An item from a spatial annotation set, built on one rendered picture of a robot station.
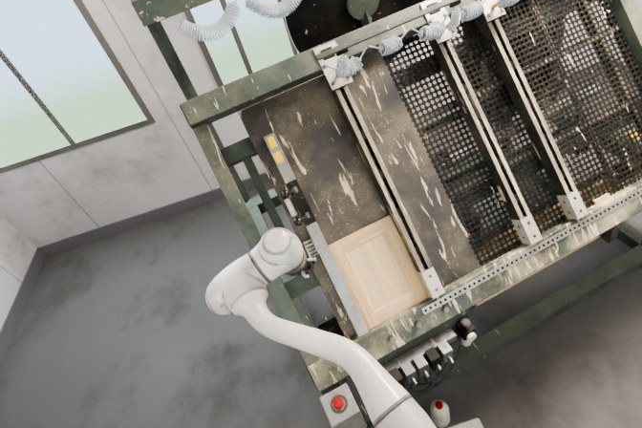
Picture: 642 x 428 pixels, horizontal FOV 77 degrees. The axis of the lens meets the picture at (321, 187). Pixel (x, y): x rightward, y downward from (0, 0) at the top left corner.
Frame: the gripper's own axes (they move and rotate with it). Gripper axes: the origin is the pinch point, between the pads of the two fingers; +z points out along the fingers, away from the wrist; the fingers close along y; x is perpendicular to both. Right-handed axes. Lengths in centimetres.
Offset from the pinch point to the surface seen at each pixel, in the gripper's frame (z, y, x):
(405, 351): 59, -28, 33
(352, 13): 14, -50, -121
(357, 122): 15, -36, -61
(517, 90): 28, -111, -61
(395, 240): 39, -37, -12
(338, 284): 36.4, -8.1, 0.5
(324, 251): 30.0, -6.1, -13.1
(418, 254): 43, -46, -4
